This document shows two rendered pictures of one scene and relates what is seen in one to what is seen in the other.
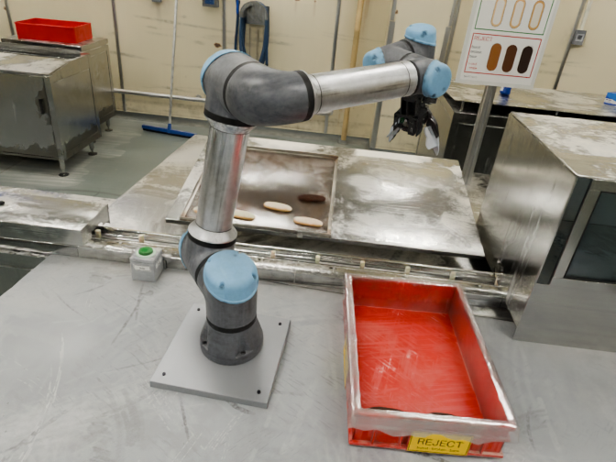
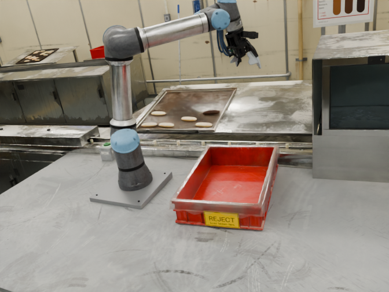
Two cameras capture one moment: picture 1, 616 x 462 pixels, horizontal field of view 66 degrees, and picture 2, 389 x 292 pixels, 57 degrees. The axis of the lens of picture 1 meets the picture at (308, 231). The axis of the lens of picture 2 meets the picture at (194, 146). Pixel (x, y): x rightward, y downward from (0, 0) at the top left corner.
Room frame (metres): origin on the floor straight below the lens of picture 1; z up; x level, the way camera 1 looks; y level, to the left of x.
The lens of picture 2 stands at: (-0.34, -0.63, 1.58)
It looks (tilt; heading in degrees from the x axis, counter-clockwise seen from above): 23 degrees down; 22
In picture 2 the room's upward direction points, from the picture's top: 8 degrees counter-clockwise
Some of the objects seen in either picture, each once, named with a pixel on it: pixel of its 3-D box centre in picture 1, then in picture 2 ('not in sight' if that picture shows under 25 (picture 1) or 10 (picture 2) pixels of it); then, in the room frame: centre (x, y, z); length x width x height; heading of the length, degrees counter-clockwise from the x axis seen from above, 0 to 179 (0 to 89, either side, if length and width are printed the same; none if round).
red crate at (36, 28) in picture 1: (55, 30); (111, 50); (4.38, 2.39, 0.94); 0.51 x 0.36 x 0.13; 92
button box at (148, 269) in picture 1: (148, 268); (110, 154); (1.13, 0.46, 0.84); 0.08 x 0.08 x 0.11; 88
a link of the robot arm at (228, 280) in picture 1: (230, 286); (127, 147); (0.85, 0.16, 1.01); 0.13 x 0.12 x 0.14; 34
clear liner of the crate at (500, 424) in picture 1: (412, 351); (230, 180); (0.85, -0.28, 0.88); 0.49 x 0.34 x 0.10; 0
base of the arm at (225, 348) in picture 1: (231, 326); (133, 171); (0.85, 0.16, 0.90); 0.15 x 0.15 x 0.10
